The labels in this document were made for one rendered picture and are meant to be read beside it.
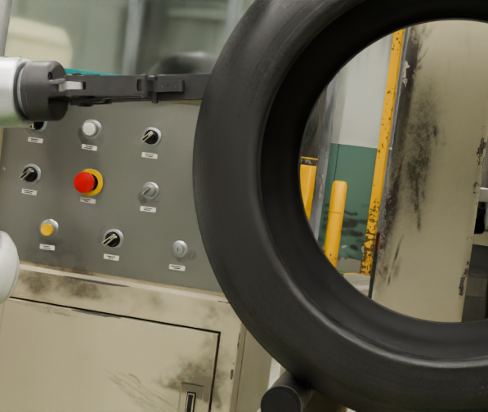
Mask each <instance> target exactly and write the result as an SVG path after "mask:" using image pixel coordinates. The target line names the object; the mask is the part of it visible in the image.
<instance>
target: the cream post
mask: <svg viewBox="0 0 488 412"><path fill-rule="evenodd" d="M487 137H488V24H487V23H481V22H476V21H469V20H442V21H434V22H429V23H424V24H421V25H415V26H411V27H409V32H408V38H407V44H406V51H405V64H404V70H403V76H402V81H401V91H400V97H399V103H398V110H397V116H396V126H395V132H394V139H393V145H392V156H391V162H390V170H389V178H388V184H387V193H386V198H385V204H384V210H383V221H382V227H381V234H380V240H379V246H378V257H377V263H376V269H375V275H374V287H373V292H372V298H371V299H372V300H374V301H375V302H377V303H379V304H381V305H383V306H385V307H387V308H389V309H392V310H393V311H397V312H400V313H401V314H404V315H407V316H412V317H415V318H419V319H423V320H432V321H440V322H461V320H462V314H463V304H464V298H465V292H466V286H467V280H468V269H469V263H470V257H471V252H472V241H473V235H474V229H475V223H476V217H477V206H478V200H479V194H480V189H481V178H482V172H483V166H484V160H485V154H486V143H487Z"/></svg>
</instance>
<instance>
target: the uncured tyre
mask: <svg viewBox="0 0 488 412"><path fill-rule="evenodd" d="M442 20H469V21H476V22H481V23H487V24H488V0H255V1H254V2H253V4H252V5H251V6H250V8H249V9H248V10H247V11H246V12H245V13H244V15H243V16H242V18H241V19H240V21H239V22H238V24H237V25H236V27H235V28H234V30H233V31H232V33H231V35H230V37H229V38H228V39H227V41H226V43H225V45H224V47H223V48H222V51H221V53H220V55H219V57H218V58H217V61H216V63H215V65H214V67H213V71H212V73H211V75H210V77H209V80H208V83H207V86H206V88H205V91H204V96H203V99H202V102H201V105H200V108H199V115H198V119H197V124H196V129H195V139H194V148H193V161H192V180H193V193H194V201H195V212H196V217H197V222H198V225H199V232H200V235H201V239H202V241H203V245H204V249H205V252H206V254H207V257H208V260H209V263H210V266H211V268H212V269H213V273H214V275H215V277H216V279H217V282H218V283H219V285H220V287H221V289H222V292H223V293H224V295H225V296H226V299H227V301H228V302H229V303H230V305H231V307H232V309H233V310H234V312H235V314H236V315H237V316H238V317H239V319H240V320H241V322H242V323H243V325H244V326H245V327H246V329H247V330H248V331H249V332H250V333H251V334H252V336H253V337H254V338H255V339H256V340H257V342H258V343H259V344H260V345H261V346H262V347H263V348H264V349H265V350H266V351H267V352H268V353H269V354H270V355H271V356H272V357H273V358H274V359H275V360H276V361H277V362H278V363H279V364H280V365H282V366H283V367H284V368H285V369H286V370H288V371H289V372H290V373H291V374H292V375H293V376H294V377H296V378H297V379H299V380H300V381H302V382H303V383H305V384H306V385H307V386H308V387H310V388H312V389H313V390H315V391H316V392H318V393H319V394H321V395H323V396H325V397H327V398H329V399H330V400H331V401H334V402H336V403H338V404H340V405H342V406H345V407H347V408H348V409H350V410H354V411H355V412H488V319H484V320H475V321H467V322H440V321H432V320H423V319H419V318H415V317H412V316H407V315H404V314H401V313H400V312H397V311H393V310H392V309H389V308H387V307H385V306H383V305H381V304H379V303H377V302H375V301H374V300H372V299H371V298H369V297H367V296H366V295H364V294H363V293H362V292H361V291H359V290H358V289H357V288H355V287H354V286H353V285H352V284H350V283H349V282H348V281H347V280H346V279H345V278H344V277H343V276H342V275H341V274H340V273H339V272H338V270H337V269H336V268H335V267H334V265H333V264H332V263H331V262H330V260H329V259H328V258H327V257H326V255H325V253H324V252H323V250H322V248H321V247H320V245H319V243H318V242H317V240H316V238H315V236H314V233H313V231H312V229H311V226H310V223H309V221H308V218H307V214H306V210H305V207H304V203H303V199H302V189H301V178H300V167H301V156H302V145H303V141H304V137H305V134H306V130H307V126H308V124H309V121H310V119H311V116H312V113H313V111H314V109H315V107H316V105H317V103H318V101H319V99H320V97H321V96H322V94H323V92H324V91H325V89H326V88H327V87H328V86H329V84H330V82H331V81H332V80H333V79H334V77H335V76H336V75H337V74H338V72H339V71H340V70H341V69H342V68H343V67H344V66H345V65H346V64H347V63H348V62H349V61H350V60H351V59H352V58H354V57H355V56H356V55H357V54H359V53H360V52H362V51H363V50H364V49H366V48H367V47H368V46H370V45H371V44H373V43H375V42H377V41H378V40H380V39H381V38H384V37H386V36H388V35H389V34H393V33H395V32H397V31H399V30H402V29H406V28H409V27H411V26H415V25H421V24H424V23H429V22H434V21H442Z"/></svg>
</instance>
